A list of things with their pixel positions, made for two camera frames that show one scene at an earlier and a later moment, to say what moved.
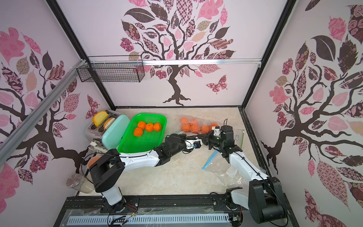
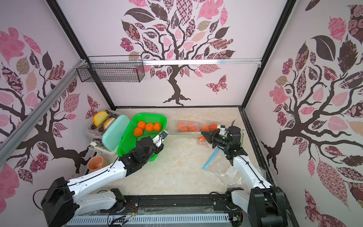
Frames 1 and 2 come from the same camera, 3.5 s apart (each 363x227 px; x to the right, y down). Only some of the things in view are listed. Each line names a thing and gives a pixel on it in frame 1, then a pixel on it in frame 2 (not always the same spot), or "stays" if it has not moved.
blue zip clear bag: [229, 174] stays
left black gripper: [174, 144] -> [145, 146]
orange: [149, 127] stays
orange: [157, 126] stays
